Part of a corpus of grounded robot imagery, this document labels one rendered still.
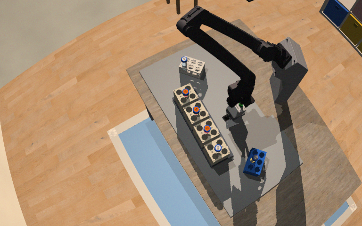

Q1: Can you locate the blue tube rack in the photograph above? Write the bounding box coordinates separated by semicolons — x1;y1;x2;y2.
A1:
243;148;267;177

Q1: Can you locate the grey flat mat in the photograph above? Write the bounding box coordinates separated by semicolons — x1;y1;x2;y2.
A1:
139;44;303;217

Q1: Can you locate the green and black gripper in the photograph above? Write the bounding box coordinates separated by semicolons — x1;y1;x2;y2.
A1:
244;95;255;108

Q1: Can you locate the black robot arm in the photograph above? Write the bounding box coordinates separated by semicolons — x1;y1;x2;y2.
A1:
176;5;292;108

